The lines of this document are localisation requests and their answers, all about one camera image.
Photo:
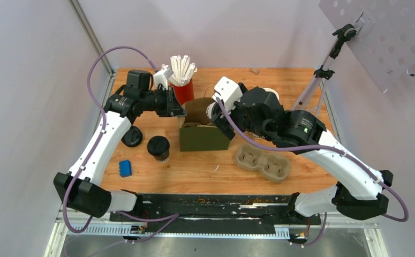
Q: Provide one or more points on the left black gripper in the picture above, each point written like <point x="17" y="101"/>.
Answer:
<point x="173" y="108"/>

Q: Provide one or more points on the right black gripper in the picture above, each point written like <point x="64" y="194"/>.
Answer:
<point x="218" y="119"/>

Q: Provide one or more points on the white paper cup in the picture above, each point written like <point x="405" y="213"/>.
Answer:
<point x="210" y="110"/>

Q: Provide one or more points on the green paper bag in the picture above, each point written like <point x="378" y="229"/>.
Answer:
<point x="196" y="132"/>

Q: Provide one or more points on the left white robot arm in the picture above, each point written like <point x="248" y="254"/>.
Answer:
<point x="79" y="188"/>

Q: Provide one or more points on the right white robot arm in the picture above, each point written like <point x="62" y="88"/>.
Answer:
<point x="358" y="191"/>

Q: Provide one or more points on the red cup holder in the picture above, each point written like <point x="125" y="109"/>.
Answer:
<point x="184" y="93"/>

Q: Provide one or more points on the white wrapped straws bundle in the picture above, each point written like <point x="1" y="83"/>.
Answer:
<point x="182" y="70"/>

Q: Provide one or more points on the stack of black lids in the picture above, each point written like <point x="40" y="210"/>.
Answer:
<point x="133" y="137"/>

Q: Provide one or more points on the stack of white paper cups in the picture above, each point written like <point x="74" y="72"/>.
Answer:
<point x="273" y="91"/>

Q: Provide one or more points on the brown cardboard cup carrier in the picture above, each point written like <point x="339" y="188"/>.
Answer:
<point x="272" y="166"/>

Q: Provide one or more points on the blue toy brick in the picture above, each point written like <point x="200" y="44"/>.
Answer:
<point x="125" y="168"/>

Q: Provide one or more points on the grey tripod stand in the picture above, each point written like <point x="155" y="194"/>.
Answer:
<point x="324" y="73"/>

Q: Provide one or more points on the grey perforated panel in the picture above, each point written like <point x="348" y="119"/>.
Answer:
<point x="385" y="43"/>

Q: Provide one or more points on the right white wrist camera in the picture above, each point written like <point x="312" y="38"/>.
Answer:
<point x="228" y="92"/>

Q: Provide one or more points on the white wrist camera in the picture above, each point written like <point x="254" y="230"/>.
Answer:
<point x="228" y="92"/>
<point x="161" y="77"/>

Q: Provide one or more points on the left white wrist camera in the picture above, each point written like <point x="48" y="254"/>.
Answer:
<point x="161" y="77"/>

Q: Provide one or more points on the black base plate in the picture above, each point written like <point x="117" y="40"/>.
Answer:
<point x="218" y="213"/>

